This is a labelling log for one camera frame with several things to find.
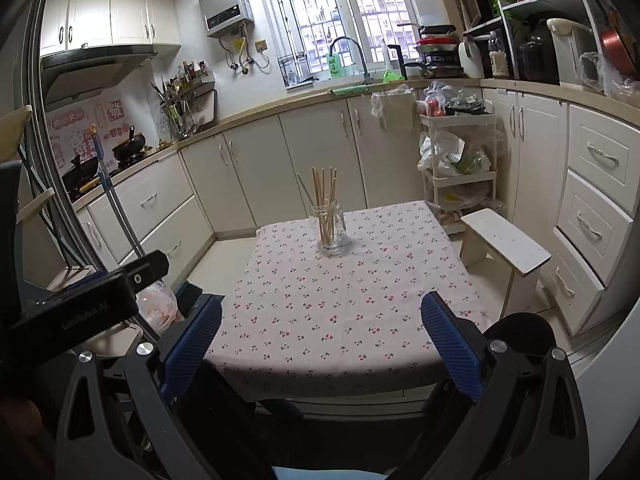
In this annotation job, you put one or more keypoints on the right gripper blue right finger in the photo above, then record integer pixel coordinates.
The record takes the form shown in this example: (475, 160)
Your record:
(459, 343)

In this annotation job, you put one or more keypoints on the white thermos jug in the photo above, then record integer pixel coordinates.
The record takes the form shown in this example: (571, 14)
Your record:
(471, 59)

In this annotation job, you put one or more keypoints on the grey wall water heater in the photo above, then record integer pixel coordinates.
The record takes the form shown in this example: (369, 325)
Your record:
(224, 17)

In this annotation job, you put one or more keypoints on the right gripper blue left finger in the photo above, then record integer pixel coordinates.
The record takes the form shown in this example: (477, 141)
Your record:
(184, 345)

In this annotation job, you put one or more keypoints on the green cleaning cloth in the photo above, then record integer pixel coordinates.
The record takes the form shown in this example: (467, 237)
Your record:
(346, 92)

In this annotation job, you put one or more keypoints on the white wooden stool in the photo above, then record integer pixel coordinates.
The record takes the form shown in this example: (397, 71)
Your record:
(488, 233)

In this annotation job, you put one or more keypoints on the white rolling storage cart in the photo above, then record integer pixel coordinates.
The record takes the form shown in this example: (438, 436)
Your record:
(460, 145)

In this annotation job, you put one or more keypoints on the wall utensil rack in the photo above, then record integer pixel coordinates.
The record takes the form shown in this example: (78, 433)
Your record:
(188, 101)

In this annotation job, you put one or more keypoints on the cherry print tablecloth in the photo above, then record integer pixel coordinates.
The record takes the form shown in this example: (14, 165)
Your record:
(301, 323)

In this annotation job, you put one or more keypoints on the black range hood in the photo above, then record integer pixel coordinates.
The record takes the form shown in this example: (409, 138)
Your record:
(76, 75)

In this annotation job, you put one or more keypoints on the white plastic bag on cabinet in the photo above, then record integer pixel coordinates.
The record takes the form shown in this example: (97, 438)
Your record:
(395, 109)

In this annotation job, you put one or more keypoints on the black microwave oven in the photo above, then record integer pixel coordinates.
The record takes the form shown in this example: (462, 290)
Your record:
(476, 12)

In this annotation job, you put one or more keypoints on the white electric kettle pot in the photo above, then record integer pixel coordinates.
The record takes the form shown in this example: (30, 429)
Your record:
(570, 41)

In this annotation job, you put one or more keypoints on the clear glass jar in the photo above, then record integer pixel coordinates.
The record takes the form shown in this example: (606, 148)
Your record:
(341, 238)

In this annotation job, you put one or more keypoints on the green dish soap bottle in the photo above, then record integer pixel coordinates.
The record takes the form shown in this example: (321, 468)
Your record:
(335, 66)

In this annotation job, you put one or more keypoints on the red lidded pan stack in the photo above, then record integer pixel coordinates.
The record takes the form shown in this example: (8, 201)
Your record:
(437, 47)

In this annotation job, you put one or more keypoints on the wire dish rack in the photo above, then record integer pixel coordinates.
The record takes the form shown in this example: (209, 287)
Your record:
(295, 70)

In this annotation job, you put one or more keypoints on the black wok on stove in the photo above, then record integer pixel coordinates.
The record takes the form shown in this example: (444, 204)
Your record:
(130, 150)

